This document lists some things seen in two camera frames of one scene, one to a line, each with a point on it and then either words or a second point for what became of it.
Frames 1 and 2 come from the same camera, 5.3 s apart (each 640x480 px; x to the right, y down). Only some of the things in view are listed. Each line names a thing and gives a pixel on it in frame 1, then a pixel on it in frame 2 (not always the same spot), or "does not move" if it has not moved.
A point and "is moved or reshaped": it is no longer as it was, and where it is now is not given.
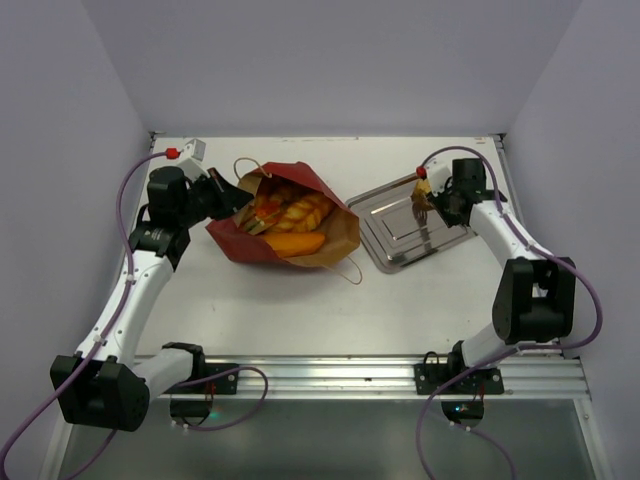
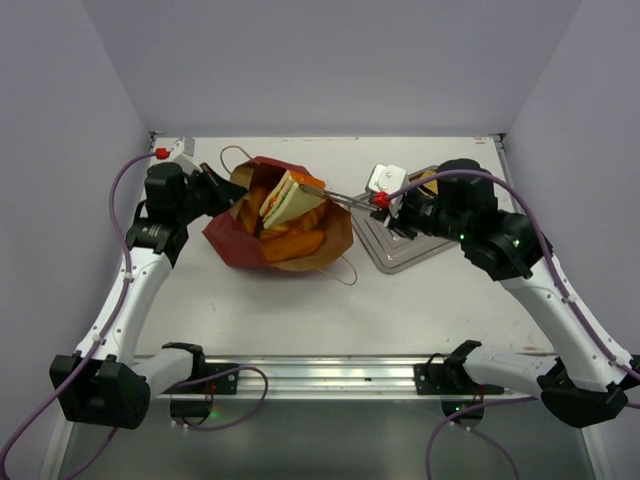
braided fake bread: (302, 213) -> (304, 223)
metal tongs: (421, 218) is moved or reshaped
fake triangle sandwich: (262, 215) -> (288, 200)
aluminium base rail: (391, 378) does not move
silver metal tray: (398, 230) does not move
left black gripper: (229, 197) does not move
